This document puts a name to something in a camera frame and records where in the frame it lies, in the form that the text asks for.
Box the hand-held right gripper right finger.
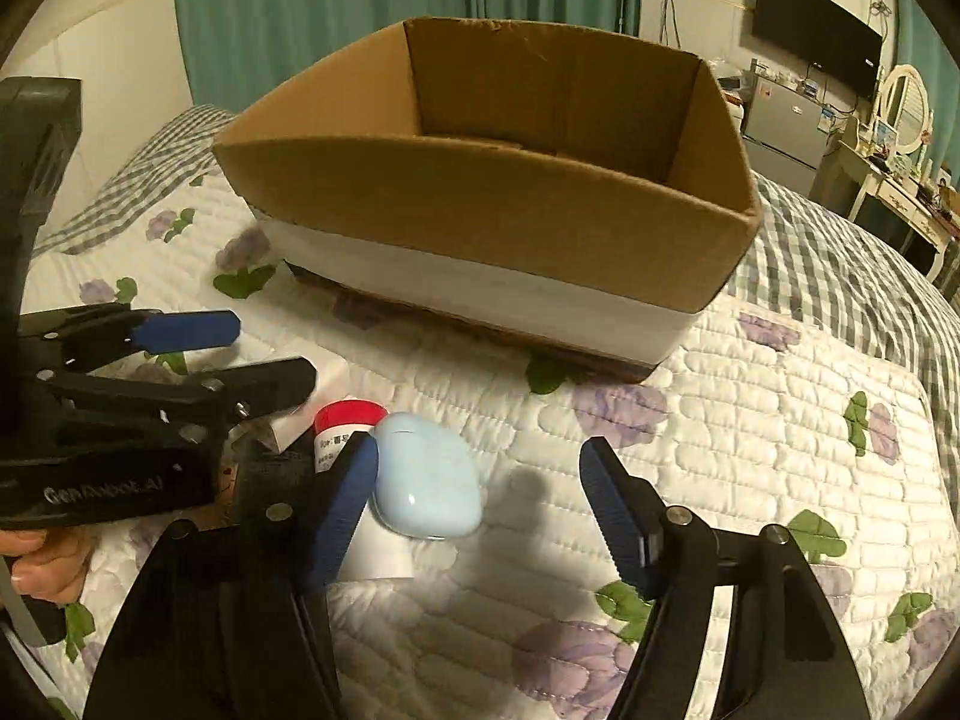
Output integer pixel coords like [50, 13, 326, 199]
[580, 436, 872, 720]

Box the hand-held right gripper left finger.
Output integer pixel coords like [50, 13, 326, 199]
[82, 433, 380, 720]

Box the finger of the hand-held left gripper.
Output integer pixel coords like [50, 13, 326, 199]
[37, 357, 318, 446]
[18, 303, 243, 377]

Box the light blue earbuds case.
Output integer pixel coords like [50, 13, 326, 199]
[372, 412, 484, 540]

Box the cardboard box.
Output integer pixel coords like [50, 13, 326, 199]
[212, 17, 763, 384]

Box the person's left hand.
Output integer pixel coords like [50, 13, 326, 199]
[0, 528, 92, 605]

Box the small white box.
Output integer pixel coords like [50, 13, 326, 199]
[259, 358, 347, 455]

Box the red-capped small bottle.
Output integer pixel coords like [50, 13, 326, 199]
[313, 401, 388, 475]

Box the floral quilted bedspread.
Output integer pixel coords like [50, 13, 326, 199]
[0, 184, 955, 720]

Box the green curtain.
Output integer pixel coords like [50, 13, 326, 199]
[895, 0, 955, 102]
[169, 0, 645, 110]

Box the white vanity table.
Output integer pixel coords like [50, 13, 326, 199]
[813, 118, 960, 287]

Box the small silver fridge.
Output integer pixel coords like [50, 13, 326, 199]
[742, 67, 839, 197]

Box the oval vanity mirror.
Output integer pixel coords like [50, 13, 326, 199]
[873, 64, 935, 156]

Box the wall-mounted black television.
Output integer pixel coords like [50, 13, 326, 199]
[751, 0, 884, 101]

